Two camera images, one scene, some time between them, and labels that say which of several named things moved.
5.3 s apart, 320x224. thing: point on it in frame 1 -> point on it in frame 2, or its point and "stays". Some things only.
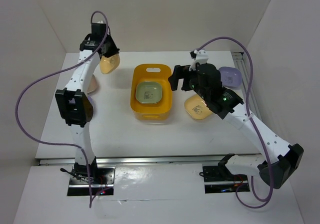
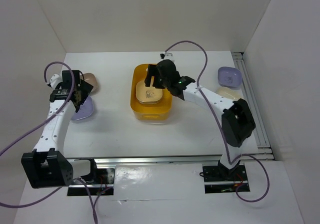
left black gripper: [115, 50] -> [85, 89]
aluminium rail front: [125, 159] stays
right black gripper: [180, 71] -> [151, 72]
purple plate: [230, 76] stays
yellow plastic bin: [152, 72] stays
